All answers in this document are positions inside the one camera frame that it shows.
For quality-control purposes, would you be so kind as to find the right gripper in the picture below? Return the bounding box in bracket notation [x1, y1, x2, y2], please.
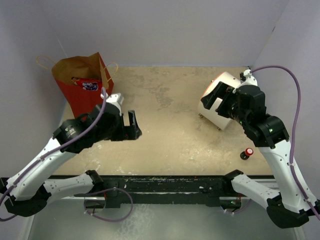
[201, 80, 250, 127]

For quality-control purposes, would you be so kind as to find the white cylindrical appliance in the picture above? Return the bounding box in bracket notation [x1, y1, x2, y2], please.
[197, 71, 241, 131]

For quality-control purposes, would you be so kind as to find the red cookie snack packet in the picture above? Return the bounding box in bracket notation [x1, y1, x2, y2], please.
[71, 77, 103, 91]

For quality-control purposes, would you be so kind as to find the red paper bag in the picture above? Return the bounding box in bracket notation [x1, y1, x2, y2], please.
[36, 51, 119, 120]

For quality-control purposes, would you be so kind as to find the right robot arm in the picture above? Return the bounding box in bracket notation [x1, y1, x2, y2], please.
[201, 82, 320, 229]

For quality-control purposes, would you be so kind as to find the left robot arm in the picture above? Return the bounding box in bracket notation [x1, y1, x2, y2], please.
[0, 103, 142, 217]

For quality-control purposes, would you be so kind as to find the red emergency stop button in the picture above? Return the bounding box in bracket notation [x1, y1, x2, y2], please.
[239, 148, 254, 160]

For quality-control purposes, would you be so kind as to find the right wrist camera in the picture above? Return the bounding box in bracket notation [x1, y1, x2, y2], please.
[238, 69, 258, 88]

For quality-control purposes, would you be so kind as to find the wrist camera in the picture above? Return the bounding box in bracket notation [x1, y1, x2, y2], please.
[238, 69, 258, 88]
[100, 93, 124, 116]

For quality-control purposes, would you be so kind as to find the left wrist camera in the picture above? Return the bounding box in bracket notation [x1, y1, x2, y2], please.
[100, 93, 124, 116]

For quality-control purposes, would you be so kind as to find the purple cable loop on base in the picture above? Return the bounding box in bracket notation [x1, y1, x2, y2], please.
[83, 187, 135, 222]

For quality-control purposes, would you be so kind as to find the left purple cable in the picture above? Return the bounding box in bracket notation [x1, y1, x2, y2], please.
[0, 87, 107, 222]

